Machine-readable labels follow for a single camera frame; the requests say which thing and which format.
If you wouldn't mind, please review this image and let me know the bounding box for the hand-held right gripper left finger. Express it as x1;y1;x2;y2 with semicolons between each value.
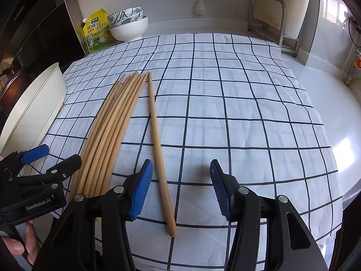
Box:
32;159;154;271

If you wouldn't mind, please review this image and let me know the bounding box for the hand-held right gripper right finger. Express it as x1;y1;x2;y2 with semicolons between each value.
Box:
209;159;329;271

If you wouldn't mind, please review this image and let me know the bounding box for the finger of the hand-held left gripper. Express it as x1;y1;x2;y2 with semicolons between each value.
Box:
0;154;83;207
0;144;50;180

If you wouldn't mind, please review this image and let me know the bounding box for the white oval plastic container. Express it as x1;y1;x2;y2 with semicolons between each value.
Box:
0;62;67;159

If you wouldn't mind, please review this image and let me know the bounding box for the long wooden chopstick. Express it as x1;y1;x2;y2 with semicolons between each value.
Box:
148;72;179;237

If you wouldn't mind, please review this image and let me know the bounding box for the bundle of wooden chopsticks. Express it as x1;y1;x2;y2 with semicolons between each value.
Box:
68;71;150;201

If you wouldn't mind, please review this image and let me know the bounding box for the person's left hand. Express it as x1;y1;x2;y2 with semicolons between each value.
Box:
0;220;43;266

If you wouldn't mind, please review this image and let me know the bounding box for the brown pot with lid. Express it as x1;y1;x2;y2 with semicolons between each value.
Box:
0;67;29;116

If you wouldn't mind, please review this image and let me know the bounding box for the white black-checked cloth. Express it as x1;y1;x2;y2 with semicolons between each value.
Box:
27;32;343;271

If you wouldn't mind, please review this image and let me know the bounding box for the yellow green seasoning pouch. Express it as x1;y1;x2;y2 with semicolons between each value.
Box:
82;8;115;54

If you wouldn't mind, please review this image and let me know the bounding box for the plain white bowl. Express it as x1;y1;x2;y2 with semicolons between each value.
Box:
109;16;149;42

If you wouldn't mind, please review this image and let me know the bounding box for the floral patterned bowl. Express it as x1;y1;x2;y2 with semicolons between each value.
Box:
107;7;142;24
109;10;144;29

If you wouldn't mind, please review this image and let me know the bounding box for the metal rack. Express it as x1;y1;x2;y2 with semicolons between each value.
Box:
248;0;300;57

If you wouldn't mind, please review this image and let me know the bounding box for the white cutting board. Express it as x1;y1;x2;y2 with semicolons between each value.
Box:
254;0;314;39

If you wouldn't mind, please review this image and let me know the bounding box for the window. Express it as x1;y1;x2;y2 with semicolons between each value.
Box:
320;0;349;29

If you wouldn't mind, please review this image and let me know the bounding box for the wall fitting with red knob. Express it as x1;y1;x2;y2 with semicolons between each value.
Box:
347;56;361;86

